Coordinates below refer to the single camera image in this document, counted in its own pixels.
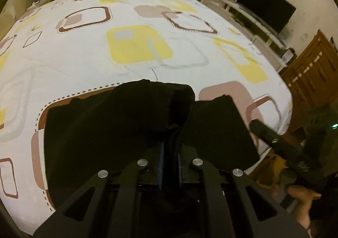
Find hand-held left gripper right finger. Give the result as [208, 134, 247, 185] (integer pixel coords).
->
[177, 147, 310, 238]

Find cream tufted headboard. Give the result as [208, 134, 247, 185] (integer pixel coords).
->
[0, 0, 27, 40]

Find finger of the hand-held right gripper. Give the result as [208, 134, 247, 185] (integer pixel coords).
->
[249, 119, 292, 160]

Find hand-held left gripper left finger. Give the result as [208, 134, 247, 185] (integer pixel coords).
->
[33, 144, 167, 238]

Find black pants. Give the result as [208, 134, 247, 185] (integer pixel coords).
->
[44, 79, 260, 238]

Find white nightstand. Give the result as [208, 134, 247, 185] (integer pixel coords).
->
[25, 0, 51, 11]

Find white patterned bed sheet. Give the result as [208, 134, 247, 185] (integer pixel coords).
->
[0, 0, 293, 236]

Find white television stand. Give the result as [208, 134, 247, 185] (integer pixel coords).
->
[217, 0, 296, 71]

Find wooden cabinet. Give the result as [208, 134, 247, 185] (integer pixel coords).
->
[279, 29, 338, 133]

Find black flat television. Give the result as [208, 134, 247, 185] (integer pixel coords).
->
[236, 0, 297, 36]

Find person's right hand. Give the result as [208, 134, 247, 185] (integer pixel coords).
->
[286, 185, 323, 231]

